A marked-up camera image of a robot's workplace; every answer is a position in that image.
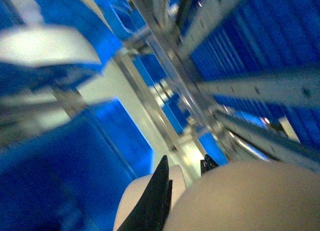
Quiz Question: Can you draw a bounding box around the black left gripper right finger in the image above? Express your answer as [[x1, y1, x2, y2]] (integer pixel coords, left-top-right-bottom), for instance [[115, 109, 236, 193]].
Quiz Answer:
[[200, 154, 218, 176]]

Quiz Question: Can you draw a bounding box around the beige plastic dustpan tray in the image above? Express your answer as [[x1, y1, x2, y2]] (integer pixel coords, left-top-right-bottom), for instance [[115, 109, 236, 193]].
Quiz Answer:
[[113, 160, 320, 231]]

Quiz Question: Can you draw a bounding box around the stainless steel shelf rack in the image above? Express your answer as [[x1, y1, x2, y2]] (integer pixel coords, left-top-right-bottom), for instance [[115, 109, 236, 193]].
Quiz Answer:
[[0, 0, 320, 172]]

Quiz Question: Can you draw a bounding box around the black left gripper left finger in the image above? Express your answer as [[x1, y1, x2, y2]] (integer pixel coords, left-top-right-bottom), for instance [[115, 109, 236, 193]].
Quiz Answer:
[[118, 155, 173, 231]]

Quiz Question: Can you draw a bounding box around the blue plastic bin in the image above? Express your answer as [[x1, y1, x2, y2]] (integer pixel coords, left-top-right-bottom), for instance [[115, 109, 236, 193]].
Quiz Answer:
[[0, 99, 155, 231], [182, 0, 320, 149]]

